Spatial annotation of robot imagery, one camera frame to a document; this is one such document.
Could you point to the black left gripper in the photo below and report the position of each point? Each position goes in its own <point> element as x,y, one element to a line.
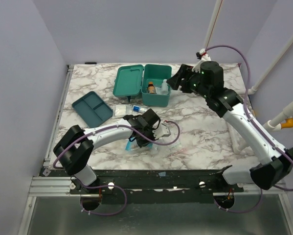
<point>141,143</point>

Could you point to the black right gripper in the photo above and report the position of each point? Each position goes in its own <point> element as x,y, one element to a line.
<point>183,80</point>

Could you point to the clear white cap liquid bottle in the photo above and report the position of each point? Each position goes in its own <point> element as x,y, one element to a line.
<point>165,87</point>

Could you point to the amber orange cap pill bottle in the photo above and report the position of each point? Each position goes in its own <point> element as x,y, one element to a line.
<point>151,88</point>

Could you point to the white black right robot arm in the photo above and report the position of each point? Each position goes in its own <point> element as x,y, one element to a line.
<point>275,160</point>

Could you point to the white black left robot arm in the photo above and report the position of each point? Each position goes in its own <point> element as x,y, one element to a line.
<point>75,147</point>

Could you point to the teal medicine kit box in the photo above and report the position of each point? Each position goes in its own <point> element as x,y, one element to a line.
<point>132,81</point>

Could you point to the white blue bandage roll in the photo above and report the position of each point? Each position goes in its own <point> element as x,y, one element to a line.
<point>139,109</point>

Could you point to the clear zip bag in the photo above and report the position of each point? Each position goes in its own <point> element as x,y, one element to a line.
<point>172,149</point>

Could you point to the white gauze pad packet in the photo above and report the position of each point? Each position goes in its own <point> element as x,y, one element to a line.
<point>121,110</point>

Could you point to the teal divided tray insert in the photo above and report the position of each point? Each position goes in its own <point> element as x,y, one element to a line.
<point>92,109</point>

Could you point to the yellow pipe fitting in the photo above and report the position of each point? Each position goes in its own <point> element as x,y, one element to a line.
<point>288,123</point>

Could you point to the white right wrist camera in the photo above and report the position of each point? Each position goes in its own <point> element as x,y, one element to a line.
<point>202,56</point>

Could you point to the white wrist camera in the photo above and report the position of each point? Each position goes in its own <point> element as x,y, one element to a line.
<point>202,56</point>
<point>161,132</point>

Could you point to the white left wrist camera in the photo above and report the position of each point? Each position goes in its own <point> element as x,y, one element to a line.
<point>161,132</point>

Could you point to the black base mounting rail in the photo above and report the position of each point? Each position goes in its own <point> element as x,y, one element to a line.
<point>150,186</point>

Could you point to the white PVC pipe frame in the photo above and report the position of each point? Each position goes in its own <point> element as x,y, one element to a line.
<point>258,34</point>

